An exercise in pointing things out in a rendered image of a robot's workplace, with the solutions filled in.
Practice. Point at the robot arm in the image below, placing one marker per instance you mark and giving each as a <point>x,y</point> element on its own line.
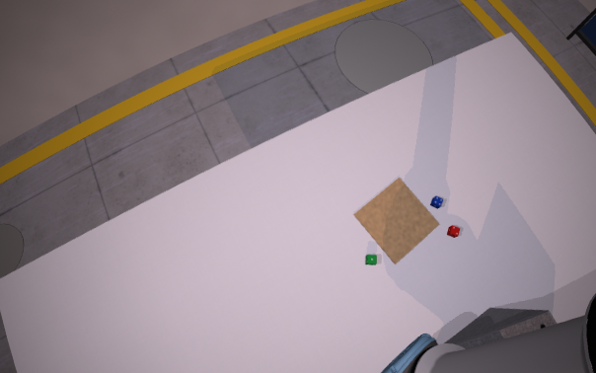
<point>566,347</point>

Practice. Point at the tan square mat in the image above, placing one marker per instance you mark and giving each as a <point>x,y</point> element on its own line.
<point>396,220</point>

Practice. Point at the blue die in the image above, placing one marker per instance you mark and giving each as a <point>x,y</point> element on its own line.
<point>436,202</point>

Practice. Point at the red die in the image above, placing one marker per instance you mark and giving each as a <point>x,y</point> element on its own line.
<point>453,231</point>

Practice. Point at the green die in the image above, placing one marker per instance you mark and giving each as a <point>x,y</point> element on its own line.
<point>371,259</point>

